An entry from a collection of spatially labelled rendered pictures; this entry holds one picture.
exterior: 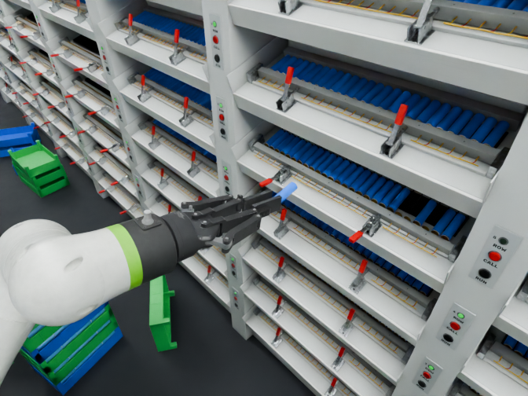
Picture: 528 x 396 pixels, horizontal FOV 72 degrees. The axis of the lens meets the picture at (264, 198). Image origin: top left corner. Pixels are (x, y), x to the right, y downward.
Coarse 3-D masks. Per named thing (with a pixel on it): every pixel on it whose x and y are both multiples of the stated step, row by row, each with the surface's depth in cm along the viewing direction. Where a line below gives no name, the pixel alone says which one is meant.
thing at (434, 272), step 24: (264, 120) 104; (240, 144) 101; (264, 144) 105; (240, 168) 105; (264, 168) 99; (312, 192) 90; (336, 216) 84; (360, 216) 83; (408, 216) 80; (360, 240) 82; (384, 240) 78; (456, 240) 74; (408, 264) 74; (432, 264) 72
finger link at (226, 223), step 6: (252, 210) 64; (228, 216) 61; (234, 216) 61; (240, 216) 62; (246, 216) 62; (204, 222) 57; (210, 222) 58; (216, 222) 58; (222, 222) 59; (228, 222) 60; (234, 222) 61; (240, 222) 62; (222, 228) 60; (228, 228) 61
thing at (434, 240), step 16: (256, 144) 102; (288, 160) 95; (304, 176) 92; (320, 176) 90; (336, 192) 87; (352, 192) 84; (368, 208) 81; (384, 208) 80; (400, 224) 77; (432, 240) 73
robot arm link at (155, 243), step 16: (128, 224) 50; (144, 224) 51; (160, 224) 51; (144, 240) 49; (160, 240) 50; (144, 256) 48; (160, 256) 50; (176, 256) 52; (144, 272) 49; (160, 272) 51
